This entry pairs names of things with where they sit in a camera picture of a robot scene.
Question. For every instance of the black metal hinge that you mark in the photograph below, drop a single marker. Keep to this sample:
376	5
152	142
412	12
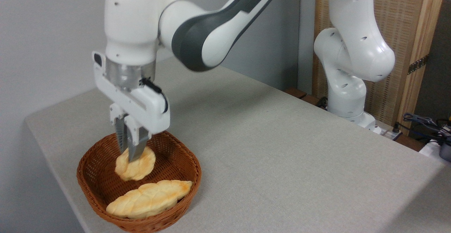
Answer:
418	64

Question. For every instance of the grey plastic container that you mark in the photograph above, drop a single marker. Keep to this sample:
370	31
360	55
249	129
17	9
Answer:
445	152

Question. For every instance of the brown wooden base board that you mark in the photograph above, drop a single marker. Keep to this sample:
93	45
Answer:
296	92

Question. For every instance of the small round bread roll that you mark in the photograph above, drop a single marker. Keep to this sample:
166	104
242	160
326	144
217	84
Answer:
139	167

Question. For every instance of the brown wicker basket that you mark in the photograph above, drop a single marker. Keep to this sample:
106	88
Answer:
176	159

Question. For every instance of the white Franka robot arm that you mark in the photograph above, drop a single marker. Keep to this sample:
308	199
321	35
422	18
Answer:
134	21

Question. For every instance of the long braided bread loaf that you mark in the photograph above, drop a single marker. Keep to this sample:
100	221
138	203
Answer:
148	199

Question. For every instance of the wooden woven screen panel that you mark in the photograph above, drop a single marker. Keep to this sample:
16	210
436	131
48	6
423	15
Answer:
405	21

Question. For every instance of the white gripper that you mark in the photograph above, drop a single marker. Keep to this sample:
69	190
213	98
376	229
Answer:
148	109

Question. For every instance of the dark grey partition panel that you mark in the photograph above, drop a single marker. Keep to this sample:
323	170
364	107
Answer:
435	67

